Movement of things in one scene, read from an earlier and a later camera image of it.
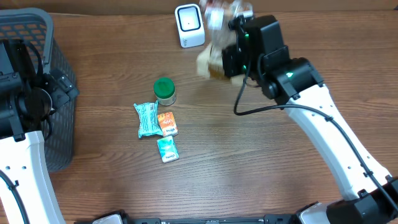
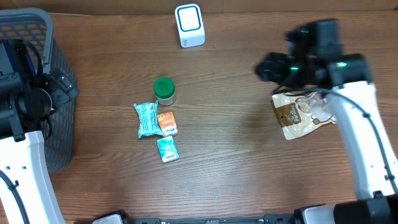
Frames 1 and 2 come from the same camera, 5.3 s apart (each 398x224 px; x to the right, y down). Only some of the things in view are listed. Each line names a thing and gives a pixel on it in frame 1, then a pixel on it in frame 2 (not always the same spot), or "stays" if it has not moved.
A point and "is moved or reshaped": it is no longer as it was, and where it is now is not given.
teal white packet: (149, 119) stays
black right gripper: (230, 60) → (270, 68)
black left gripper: (61, 85) stays
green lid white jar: (165, 91) stays
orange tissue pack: (168, 124) stays
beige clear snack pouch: (209, 63) is moved or reshaped
